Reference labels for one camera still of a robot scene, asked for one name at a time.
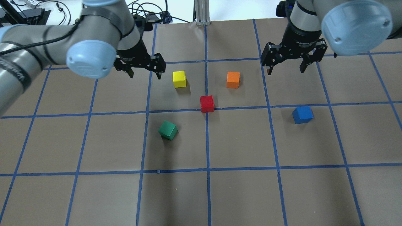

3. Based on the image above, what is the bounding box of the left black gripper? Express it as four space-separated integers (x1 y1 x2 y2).
113 40 166 80

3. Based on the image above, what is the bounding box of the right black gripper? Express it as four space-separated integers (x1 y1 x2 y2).
260 25 328 75

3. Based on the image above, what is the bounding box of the red block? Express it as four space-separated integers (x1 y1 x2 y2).
200 95 215 113

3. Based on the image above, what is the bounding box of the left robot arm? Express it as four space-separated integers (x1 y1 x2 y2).
1 0 166 116

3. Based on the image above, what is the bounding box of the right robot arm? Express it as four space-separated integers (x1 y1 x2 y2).
260 0 402 75

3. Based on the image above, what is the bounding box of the yellow block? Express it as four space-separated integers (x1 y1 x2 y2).
172 71 187 88

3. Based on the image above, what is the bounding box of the blue block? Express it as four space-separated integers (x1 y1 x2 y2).
292 106 314 124

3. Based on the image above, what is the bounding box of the orange block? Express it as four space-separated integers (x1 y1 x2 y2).
226 71 240 89

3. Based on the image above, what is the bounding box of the green block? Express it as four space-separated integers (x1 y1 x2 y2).
158 120 178 140

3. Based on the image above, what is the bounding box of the aluminium frame post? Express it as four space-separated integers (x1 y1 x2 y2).
193 0 211 26

